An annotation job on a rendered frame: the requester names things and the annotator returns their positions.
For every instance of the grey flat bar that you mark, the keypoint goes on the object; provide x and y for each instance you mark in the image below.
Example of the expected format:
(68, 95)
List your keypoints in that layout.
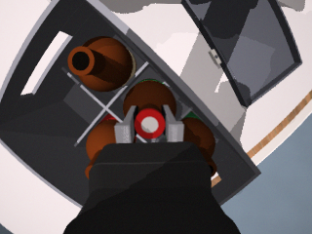
(214, 56)

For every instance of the dark grey bottle crate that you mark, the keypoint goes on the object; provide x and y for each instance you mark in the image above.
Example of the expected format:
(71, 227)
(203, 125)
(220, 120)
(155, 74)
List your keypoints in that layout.
(40, 128)

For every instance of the dark grey tray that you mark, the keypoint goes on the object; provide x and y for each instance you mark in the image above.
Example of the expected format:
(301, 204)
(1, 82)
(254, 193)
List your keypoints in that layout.
(253, 40)

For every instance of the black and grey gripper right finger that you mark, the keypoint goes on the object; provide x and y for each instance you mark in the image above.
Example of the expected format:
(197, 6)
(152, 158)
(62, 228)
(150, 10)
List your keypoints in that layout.
(173, 129)

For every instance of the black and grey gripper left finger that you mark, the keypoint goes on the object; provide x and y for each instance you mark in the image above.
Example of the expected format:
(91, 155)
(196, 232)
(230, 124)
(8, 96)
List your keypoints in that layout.
(125, 132)

